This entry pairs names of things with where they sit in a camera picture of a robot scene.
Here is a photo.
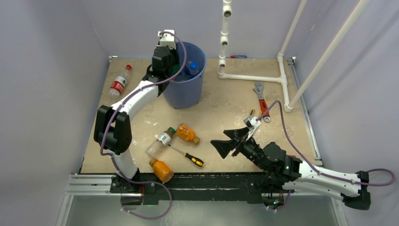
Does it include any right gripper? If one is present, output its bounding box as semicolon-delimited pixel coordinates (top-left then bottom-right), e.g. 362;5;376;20
210;126;267;172

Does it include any orange pouch gold cap bottle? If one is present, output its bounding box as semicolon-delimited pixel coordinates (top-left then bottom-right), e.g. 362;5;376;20
176;123;200;145

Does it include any small Pepsi bottle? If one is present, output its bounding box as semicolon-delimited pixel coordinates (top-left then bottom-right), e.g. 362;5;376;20
186;61;199;77

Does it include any green plastic bottle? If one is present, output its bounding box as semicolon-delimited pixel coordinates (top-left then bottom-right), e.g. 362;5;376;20
171;65;181;76

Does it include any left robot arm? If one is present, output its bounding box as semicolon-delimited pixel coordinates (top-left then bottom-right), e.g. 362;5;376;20
94;47;180;193

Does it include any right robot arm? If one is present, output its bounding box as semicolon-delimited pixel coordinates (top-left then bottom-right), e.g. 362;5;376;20
210;128;371;210

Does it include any blue plastic bin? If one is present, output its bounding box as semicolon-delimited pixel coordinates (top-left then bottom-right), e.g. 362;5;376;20
163;41;207;109

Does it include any black yellow screwdriver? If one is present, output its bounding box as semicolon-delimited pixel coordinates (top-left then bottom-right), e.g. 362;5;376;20
168;144;204;167

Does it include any green cap tea bottle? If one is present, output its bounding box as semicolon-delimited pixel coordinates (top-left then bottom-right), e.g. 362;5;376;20
145;127;176;158

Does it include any orange juice bottle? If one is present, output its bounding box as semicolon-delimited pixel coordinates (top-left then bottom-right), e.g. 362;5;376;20
149;158;174;183

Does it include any red blue screwdriver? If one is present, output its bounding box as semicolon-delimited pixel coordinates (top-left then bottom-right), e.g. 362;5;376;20
228;55;247;59

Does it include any red label clear bottle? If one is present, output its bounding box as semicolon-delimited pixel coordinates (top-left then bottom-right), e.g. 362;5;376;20
108;65;132;96

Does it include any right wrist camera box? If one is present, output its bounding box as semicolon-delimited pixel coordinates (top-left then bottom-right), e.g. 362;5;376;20
244;116;261;141

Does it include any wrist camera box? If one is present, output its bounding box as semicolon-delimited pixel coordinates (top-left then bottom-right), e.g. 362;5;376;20
244;116;261;141
157;29;176;49

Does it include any red handled adjustable wrench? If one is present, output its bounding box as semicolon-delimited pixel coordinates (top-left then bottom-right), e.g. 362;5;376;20
253;82;268;116

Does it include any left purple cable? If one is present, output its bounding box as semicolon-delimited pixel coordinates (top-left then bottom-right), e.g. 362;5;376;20
99;31;188;185

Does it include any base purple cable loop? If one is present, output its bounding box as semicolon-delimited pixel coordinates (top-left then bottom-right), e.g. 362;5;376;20
120;181;173;220

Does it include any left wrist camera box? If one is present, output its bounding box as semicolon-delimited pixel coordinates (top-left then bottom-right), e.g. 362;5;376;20
157;29;176;49

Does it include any white PVC pipe frame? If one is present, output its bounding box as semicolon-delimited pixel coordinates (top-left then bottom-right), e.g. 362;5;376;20
217;0;369;113

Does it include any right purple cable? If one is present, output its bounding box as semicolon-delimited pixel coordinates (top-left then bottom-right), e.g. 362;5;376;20
256;100;396;187

